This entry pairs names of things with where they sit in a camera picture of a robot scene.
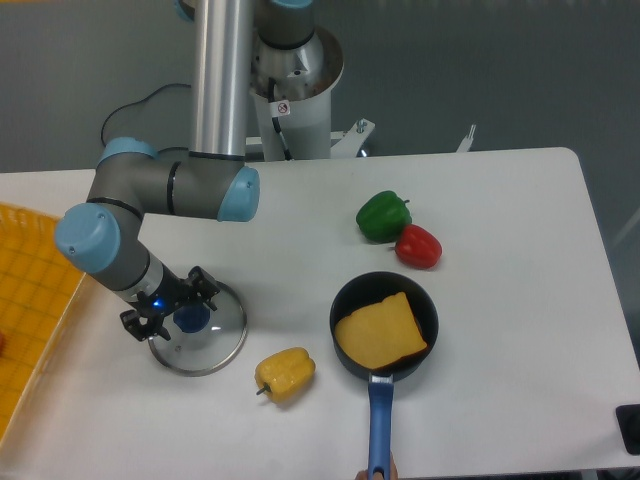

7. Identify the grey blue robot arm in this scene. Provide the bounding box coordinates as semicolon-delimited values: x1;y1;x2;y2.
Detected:
54;1;314;341

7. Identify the person's hand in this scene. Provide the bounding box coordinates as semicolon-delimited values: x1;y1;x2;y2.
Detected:
353;452;400;480

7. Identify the black floor cable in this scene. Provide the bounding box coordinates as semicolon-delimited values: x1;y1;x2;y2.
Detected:
100;83;196;151

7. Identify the black device at table edge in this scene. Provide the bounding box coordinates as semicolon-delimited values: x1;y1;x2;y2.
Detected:
615;404;640;456

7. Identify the green bell pepper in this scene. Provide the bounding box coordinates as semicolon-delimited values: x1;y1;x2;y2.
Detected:
356;190;412;243

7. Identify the yellow bell pepper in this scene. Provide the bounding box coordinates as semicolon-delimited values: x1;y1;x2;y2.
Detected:
254;347;316;403

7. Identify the yellow toast slice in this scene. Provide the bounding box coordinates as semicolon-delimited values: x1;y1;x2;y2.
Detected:
335;292;429;370

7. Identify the yellow plastic basket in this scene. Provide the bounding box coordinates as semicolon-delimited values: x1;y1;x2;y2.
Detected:
1;203;89;444

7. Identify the dark pot blue handle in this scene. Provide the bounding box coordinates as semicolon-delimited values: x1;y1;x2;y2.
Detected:
329;271;439;479

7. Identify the red bell pepper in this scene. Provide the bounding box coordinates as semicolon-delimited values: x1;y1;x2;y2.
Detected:
394;224;443;269

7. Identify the glass lid blue knob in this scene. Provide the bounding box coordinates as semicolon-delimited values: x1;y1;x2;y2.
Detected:
148;282;248;377

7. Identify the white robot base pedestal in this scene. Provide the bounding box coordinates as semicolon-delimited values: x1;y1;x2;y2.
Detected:
250;27;375;162

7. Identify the white table bracket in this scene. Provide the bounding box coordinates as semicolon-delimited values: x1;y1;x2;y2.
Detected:
456;124;477;153

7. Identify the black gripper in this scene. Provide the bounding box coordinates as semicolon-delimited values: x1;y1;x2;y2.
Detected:
120;262;220;342

